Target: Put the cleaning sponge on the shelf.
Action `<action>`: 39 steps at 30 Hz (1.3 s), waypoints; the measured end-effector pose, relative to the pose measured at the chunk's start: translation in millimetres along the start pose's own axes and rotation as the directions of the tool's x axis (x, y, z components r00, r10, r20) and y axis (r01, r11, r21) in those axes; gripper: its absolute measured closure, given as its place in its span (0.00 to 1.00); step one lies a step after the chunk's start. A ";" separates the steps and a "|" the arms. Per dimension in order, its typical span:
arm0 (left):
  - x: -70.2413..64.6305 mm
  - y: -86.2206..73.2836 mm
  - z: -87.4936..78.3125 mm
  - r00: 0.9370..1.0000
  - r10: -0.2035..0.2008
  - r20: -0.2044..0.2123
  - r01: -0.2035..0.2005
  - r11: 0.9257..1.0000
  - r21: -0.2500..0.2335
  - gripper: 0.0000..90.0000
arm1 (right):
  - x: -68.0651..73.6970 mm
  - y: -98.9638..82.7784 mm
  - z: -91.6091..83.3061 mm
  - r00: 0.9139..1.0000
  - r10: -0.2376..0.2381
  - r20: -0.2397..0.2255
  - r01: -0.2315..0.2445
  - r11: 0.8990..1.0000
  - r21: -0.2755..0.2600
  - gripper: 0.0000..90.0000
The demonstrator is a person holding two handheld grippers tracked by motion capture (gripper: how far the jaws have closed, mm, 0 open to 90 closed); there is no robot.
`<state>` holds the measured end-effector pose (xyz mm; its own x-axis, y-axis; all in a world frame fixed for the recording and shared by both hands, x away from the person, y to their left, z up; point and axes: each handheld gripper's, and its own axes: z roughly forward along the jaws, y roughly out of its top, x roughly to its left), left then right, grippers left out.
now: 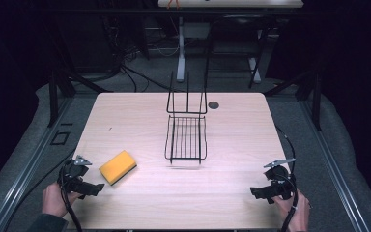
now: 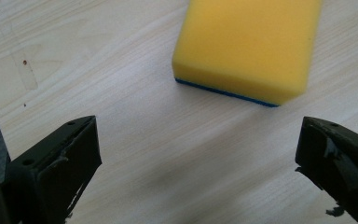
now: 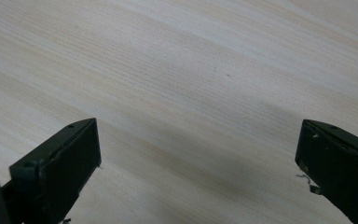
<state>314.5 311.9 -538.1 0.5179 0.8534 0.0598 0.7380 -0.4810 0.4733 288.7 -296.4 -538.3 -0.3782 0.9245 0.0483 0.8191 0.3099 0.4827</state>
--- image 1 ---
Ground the black chair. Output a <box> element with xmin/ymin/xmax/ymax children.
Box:
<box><xmin>203</xmin><ymin>13</ymin><xmax>273</xmax><ymax>90</ymax></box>

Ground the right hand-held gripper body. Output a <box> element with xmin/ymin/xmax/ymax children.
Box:
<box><xmin>263</xmin><ymin>158</ymin><xmax>297</xmax><ymax>198</ymax></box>

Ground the yellow sponge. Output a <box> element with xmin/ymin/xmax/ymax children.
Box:
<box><xmin>98</xmin><ymin>149</ymin><xmax>138</xmax><ymax>187</ymax></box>

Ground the white background table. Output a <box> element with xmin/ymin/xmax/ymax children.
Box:
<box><xmin>157</xmin><ymin>0</ymin><xmax>304</xmax><ymax>83</ymax></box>

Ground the black wire rack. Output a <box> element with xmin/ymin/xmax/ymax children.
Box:
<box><xmin>164</xmin><ymin>70</ymin><xmax>209</xmax><ymax>165</ymax></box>

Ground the person's left hand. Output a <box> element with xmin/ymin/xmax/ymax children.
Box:
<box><xmin>41</xmin><ymin>182</ymin><xmax>82</xmax><ymax>218</ymax></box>

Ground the black metal stand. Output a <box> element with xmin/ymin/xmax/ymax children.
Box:
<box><xmin>46</xmin><ymin>69</ymin><xmax>114</xmax><ymax>129</ymax></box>
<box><xmin>263</xmin><ymin>69</ymin><xmax>324</xmax><ymax>131</ymax></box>

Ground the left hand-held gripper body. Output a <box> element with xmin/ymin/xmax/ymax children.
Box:
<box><xmin>58</xmin><ymin>155</ymin><xmax>93</xmax><ymax>195</ymax></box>

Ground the aluminium floor rail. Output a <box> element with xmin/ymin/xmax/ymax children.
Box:
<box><xmin>300</xmin><ymin>96</ymin><xmax>371</xmax><ymax>232</ymax></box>
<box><xmin>0</xmin><ymin>96</ymin><xmax>75</xmax><ymax>232</ymax></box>

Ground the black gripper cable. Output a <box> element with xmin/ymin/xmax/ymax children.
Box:
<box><xmin>274</xmin><ymin>125</ymin><xmax>300</xmax><ymax>232</ymax></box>
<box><xmin>58</xmin><ymin>160</ymin><xmax>84</xmax><ymax>232</ymax></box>

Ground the person's right hand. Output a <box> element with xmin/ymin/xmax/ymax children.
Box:
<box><xmin>271</xmin><ymin>188</ymin><xmax>311</xmax><ymax>232</ymax></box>

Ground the bundle of floor cables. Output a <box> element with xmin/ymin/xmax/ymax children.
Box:
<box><xmin>73</xmin><ymin>18</ymin><xmax>187</xmax><ymax>95</ymax></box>

